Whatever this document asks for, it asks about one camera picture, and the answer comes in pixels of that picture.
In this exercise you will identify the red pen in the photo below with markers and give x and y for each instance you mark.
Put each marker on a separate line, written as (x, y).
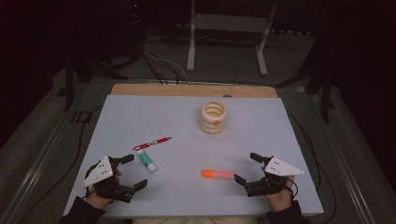
(152, 143)

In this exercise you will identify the cream ringed duck pen holder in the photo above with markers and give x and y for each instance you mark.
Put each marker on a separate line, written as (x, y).
(213, 123)

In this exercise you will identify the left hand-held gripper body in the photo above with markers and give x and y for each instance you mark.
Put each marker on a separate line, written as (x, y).
(101, 172)

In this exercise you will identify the person's left hand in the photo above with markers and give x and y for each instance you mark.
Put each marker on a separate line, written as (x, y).
(99, 201)

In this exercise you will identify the white metal stand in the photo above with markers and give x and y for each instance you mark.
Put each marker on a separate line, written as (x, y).
(229, 23)

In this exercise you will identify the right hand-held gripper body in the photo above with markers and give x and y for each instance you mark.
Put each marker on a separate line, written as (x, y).
(285, 168)

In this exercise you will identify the orange highlighter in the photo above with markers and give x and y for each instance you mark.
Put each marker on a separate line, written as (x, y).
(218, 174)

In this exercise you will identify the person's right hand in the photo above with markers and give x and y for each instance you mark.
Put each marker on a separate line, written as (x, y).
(280, 201)

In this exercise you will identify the wooden table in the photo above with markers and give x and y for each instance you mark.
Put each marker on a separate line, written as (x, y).
(186, 90)

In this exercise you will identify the black stand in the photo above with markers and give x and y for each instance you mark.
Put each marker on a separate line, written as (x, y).
(69, 81)
(325, 93)

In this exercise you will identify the green glue stick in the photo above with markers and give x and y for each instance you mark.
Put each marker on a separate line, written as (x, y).
(146, 160)

